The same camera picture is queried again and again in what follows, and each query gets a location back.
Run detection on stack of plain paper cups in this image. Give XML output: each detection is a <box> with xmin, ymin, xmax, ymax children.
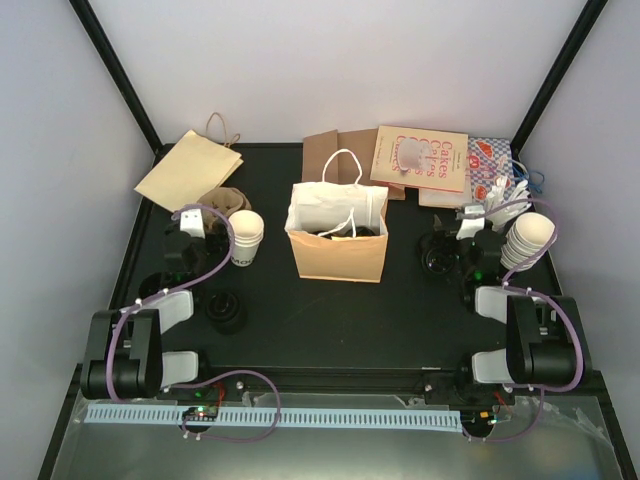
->
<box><xmin>501</xmin><ymin>212</ymin><xmax>555</xmax><ymax>272</ymax></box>

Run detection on stack of pulp cup carriers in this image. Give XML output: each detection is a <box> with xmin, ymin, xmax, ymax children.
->
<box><xmin>196</xmin><ymin>187</ymin><xmax>252</xmax><ymax>217</ymax></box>

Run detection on stack of white paper cups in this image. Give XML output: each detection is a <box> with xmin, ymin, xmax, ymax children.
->
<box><xmin>229</xmin><ymin>210</ymin><xmax>265</xmax><ymax>267</ymax></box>

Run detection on black cup lid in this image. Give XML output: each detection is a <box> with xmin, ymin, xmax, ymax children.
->
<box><xmin>356</xmin><ymin>226</ymin><xmax>377</xmax><ymax>237</ymax></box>

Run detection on orange paper bag white handles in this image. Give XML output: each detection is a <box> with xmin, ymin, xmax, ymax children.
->
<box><xmin>284</xmin><ymin>149</ymin><xmax>389</xmax><ymax>283</ymax></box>

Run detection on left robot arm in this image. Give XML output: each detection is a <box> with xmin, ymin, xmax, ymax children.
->
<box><xmin>80</xmin><ymin>226</ymin><xmax>231</xmax><ymax>400</ymax></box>

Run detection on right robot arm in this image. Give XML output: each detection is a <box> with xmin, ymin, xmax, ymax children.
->
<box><xmin>421</xmin><ymin>220</ymin><xmax>593</xmax><ymax>403</ymax></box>

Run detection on cup of white straws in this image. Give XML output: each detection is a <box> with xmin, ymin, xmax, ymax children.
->
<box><xmin>484</xmin><ymin>176</ymin><xmax>531</xmax><ymax>231</ymax></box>

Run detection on stack of black cup lids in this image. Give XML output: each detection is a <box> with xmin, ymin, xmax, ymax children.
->
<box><xmin>205</xmin><ymin>290</ymin><xmax>248</xmax><ymax>335</ymax></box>

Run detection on yellow kraft paper bag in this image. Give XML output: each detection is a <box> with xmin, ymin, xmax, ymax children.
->
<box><xmin>134</xmin><ymin>130</ymin><xmax>243</xmax><ymax>212</ymax></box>

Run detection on blue checkered paper bag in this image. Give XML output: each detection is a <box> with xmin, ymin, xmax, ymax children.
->
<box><xmin>417</xmin><ymin>135</ymin><xmax>514</xmax><ymax>209</ymax></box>

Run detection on cakes printed paper bag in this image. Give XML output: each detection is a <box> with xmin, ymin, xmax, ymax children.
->
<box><xmin>370</xmin><ymin>126</ymin><xmax>469</xmax><ymax>193</ymax></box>

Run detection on brown flat paper bag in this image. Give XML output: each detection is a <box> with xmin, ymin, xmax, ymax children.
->
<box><xmin>302</xmin><ymin>128</ymin><xmax>407</xmax><ymax>201</ymax></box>

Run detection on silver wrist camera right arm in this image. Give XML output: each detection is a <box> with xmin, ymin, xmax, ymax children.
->
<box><xmin>456</xmin><ymin>203</ymin><xmax>486</xmax><ymax>241</ymax></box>

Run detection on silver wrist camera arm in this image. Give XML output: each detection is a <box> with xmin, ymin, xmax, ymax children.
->
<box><xmin>179</xmin><ymin>209</ymin><xmax>206</xmax><ymax>239</ymax></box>
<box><xmin>456</xmin><ymin>203</ymin><xmax>486</xmax><ymax>241</ymax></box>

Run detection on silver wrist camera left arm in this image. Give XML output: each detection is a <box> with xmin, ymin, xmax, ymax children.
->
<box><xmin>179</xmin><ymin>209</ymin><xmax>206</xmax><ymax>239</ymax></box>

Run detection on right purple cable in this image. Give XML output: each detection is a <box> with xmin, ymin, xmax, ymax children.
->
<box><xmin>461</xmin><ymin>198</ymin><xmax>585</xmax><ymax>444</ymax></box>

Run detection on white slotted cable duct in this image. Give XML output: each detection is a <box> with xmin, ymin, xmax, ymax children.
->
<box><xmin>84</xmin><ymin>403</ymin><xmax>462</xmax><ymax>433</ymax></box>

